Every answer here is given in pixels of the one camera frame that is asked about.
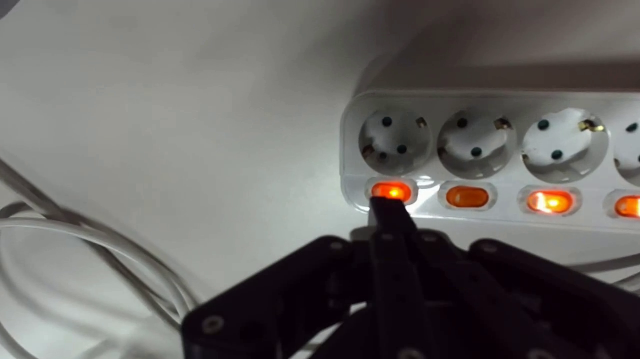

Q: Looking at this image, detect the white power cable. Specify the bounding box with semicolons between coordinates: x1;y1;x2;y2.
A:
0;157;203;359

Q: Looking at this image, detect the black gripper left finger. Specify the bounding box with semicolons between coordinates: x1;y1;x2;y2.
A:
181;193;402;359

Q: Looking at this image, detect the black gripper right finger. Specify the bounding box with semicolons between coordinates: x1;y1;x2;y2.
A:
390;197;640;359

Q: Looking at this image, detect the white six-socket power strip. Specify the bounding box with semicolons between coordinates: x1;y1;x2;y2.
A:
339;62;640;235

